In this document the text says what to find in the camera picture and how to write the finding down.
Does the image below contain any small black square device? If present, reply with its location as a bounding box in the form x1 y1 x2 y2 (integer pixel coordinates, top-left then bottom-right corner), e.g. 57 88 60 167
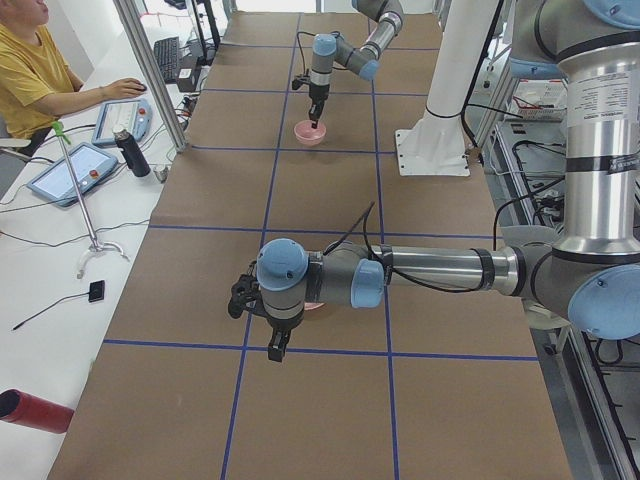
88 280 106 303

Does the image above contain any metal reacher grabber stick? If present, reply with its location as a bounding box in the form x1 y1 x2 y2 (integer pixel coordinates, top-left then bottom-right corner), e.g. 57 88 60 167
51 121 130 280

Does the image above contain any person in yellow shirt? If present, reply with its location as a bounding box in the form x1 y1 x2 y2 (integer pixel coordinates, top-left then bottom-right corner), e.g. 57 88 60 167
1 1 144 156

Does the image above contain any near teach pendant tablet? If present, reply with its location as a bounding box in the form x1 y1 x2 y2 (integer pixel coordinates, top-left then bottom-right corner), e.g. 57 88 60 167
27 142 118 207

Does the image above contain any pink bowl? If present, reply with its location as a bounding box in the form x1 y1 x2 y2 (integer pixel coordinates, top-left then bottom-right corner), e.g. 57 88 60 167
294 120 326 146

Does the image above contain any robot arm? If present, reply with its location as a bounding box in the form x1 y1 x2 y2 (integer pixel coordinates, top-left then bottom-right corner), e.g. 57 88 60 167
251 1 639 362
306 0 404 129

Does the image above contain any aluminium frame post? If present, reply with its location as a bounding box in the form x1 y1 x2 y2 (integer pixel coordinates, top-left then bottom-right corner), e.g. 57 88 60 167
113 0 187 153

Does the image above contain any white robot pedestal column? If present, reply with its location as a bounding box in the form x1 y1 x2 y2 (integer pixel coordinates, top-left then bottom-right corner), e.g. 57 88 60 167
395 0 502 177

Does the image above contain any pink plate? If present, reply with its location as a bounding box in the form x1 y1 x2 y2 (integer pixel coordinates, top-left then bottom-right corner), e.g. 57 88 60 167
304 302 325 311

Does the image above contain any teach pendant tablet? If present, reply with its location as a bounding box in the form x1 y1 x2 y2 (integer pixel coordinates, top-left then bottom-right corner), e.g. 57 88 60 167
27 142 118 207
91 99 152 148

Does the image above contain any red cylinder bottle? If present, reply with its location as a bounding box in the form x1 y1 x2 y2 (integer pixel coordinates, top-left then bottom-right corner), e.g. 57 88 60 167
1 389 74 434

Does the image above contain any black keyboard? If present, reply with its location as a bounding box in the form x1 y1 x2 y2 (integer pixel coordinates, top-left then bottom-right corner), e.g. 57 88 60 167
153 36 181 84

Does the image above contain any black water bottle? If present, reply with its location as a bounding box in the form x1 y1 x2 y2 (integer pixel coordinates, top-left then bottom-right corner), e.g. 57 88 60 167
113 124 151 178

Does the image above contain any small metal cup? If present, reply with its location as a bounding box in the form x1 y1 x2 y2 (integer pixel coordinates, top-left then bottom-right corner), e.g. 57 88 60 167
153 164 169 183

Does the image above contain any far teach pendant tablet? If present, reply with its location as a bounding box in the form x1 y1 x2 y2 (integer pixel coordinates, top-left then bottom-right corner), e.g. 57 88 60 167
91 99 152 148

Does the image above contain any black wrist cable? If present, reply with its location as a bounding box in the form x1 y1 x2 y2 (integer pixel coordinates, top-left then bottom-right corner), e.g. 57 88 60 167
319 200 486 292
294 30 346 81

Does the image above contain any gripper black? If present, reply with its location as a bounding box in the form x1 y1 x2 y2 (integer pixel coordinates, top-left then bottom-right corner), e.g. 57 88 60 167
308 83 330 129
267 313 303 362

